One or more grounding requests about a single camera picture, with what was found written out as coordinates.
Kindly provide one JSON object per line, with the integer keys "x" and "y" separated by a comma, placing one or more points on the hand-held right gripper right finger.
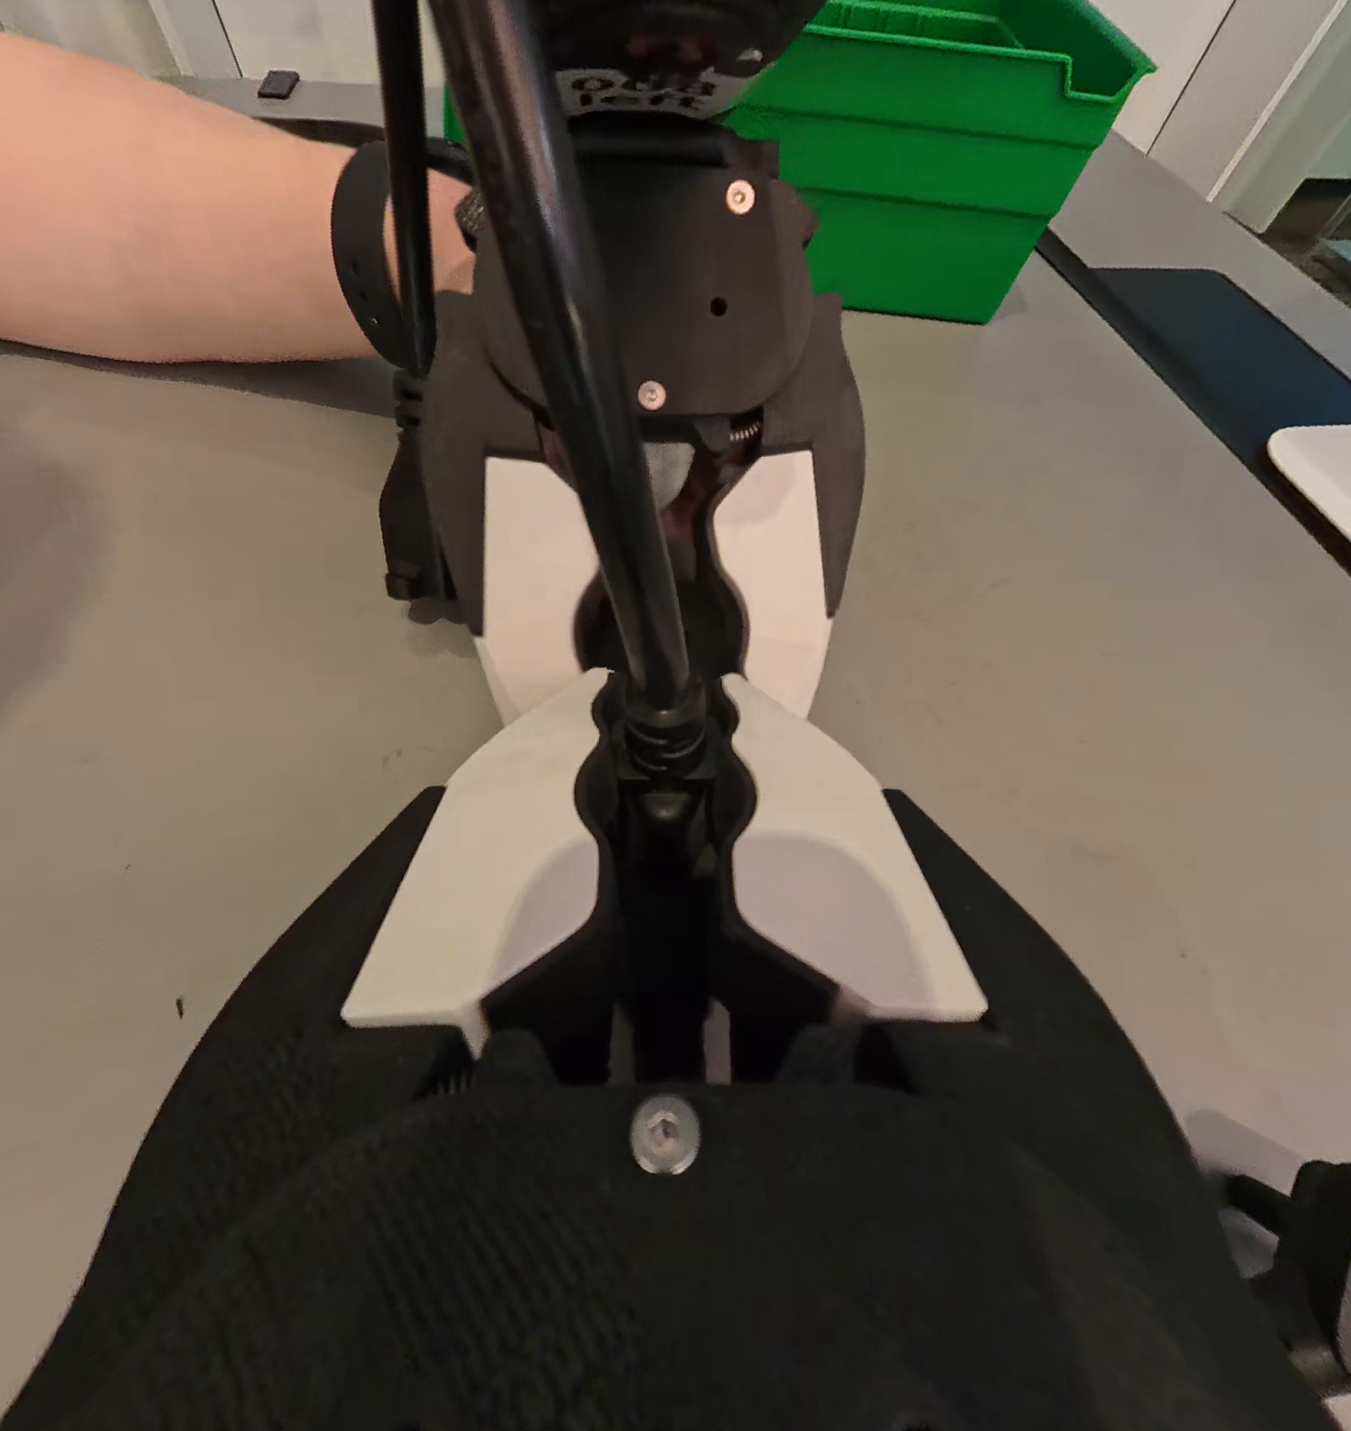
{"x": 853, "y": 895}

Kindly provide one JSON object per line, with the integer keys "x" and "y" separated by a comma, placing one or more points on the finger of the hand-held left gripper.
{"x": 781, "y": 582}
{"x": 529, "y": 582}

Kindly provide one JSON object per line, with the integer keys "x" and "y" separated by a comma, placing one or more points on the white stand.
{"x": 1340, "y": 493}

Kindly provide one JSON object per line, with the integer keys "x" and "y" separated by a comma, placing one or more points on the dark blue pad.
{"x": 1222, "y": 336}

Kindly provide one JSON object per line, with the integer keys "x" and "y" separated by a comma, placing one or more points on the black wristband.
{"x": 362, "y": 258}

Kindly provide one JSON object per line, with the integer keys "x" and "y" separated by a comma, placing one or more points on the person's left forearm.
{"x": 127, "y": 202}

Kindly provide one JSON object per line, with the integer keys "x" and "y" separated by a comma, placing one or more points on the green plastic bin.
{"x": 921, "y": 223}

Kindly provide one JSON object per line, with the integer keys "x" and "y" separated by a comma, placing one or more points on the small black block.
{"x": 278, "y": 85}

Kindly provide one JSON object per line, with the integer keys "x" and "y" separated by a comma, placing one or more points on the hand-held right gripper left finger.
{"x": 485, "y": 895}

